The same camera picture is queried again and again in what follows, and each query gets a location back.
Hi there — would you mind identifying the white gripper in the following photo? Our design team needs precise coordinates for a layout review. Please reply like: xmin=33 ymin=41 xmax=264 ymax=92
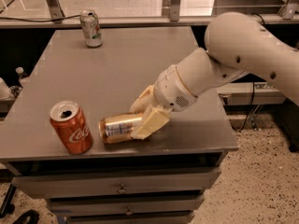
xmin=129 ymin=65 xmax=197 ymax=140

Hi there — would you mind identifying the orange soda can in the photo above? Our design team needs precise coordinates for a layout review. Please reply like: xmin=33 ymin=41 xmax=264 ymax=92
xmin=99 ymin=113 xmax=142 ymax=144

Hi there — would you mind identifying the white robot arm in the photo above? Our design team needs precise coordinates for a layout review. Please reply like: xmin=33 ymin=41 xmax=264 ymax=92
xmin=130 ymin=12 xmax=299 ymax=139

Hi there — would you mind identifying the red coke can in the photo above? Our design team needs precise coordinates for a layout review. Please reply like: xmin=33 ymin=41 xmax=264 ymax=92
xmin=50 ymin=100 xmax=93 ymax=155

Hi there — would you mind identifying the white green soda can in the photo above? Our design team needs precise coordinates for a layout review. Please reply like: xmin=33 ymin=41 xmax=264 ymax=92
xmin=79 ymin=10 xmax=103 ymax=48

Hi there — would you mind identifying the top drawer knob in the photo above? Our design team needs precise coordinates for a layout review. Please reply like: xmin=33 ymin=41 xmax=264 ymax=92
xmin=117 ymin=184 xmax=127 ymax=194

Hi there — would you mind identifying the drawer knob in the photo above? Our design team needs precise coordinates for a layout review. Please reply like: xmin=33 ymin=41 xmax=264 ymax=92
xmin=125 ymin=206 xmax=133 ymax=216
xmin=117 ymin=184 xmax=127 ymax=194

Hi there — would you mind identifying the grey drawer cabinet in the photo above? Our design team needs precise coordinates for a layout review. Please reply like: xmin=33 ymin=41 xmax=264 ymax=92
xmin=0 ymin=26 xmax=240 ymax=224

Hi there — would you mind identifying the black object on floor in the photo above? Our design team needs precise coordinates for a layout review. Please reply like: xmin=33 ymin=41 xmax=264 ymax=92
xmin=13 ymin=210 xmax=39 ymax=224

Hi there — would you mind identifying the black cable on rail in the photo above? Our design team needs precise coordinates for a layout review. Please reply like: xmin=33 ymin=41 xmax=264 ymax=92
xmin=0 ymin=14 xmax=82 ymax=23

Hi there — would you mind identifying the black hanging cable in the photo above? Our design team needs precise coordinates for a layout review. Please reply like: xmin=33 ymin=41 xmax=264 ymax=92
xmin=232 ymin=12 xmax=266 ymax=133

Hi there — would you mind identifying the metal rail frame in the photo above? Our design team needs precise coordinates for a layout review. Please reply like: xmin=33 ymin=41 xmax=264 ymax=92
xmin=0 ymin=0 xmax=299 ymax=28

